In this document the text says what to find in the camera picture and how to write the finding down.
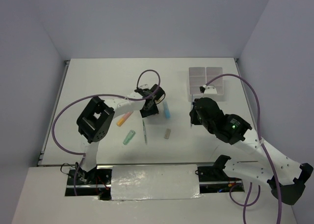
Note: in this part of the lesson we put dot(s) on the blue highlighter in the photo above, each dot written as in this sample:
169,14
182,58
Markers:
166,110

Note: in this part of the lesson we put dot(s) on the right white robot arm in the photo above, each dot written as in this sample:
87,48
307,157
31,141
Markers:
285,177

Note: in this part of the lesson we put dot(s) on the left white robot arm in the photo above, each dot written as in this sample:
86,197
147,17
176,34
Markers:
95,120

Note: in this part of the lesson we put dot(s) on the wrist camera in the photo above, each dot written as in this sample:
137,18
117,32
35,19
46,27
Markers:
208,90
144,86

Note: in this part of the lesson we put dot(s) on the grey white eraser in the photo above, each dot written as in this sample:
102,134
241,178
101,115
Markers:
167,133

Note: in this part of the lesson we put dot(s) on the orange pink highlighter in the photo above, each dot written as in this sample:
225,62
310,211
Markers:
123,119

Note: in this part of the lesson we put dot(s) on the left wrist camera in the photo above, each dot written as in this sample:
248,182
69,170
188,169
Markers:
144,86

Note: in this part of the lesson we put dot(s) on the green pen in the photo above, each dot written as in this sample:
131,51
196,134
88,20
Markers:
144,132

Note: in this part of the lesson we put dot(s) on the silver foil cover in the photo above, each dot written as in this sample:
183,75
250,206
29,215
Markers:
156,182

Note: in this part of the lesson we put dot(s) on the left white organizer box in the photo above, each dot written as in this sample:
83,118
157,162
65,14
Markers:
196,79

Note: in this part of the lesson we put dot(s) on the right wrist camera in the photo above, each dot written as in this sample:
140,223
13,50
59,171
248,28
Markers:
208,90

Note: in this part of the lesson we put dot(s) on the white organizer box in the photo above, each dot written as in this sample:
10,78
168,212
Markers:
196,79
211,73

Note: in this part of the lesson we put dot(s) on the blue pen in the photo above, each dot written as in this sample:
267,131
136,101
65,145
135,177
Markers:
192,103

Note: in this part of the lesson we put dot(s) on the right white organizer box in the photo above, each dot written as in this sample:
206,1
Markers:
211,73

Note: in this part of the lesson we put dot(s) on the green correction tape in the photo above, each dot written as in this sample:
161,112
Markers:
129,137

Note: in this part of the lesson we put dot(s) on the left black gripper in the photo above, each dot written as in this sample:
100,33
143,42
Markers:
154,110

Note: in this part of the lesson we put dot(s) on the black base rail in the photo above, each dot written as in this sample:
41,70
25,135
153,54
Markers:
209,182

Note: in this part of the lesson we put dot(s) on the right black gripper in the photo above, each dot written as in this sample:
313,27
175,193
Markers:
193,119

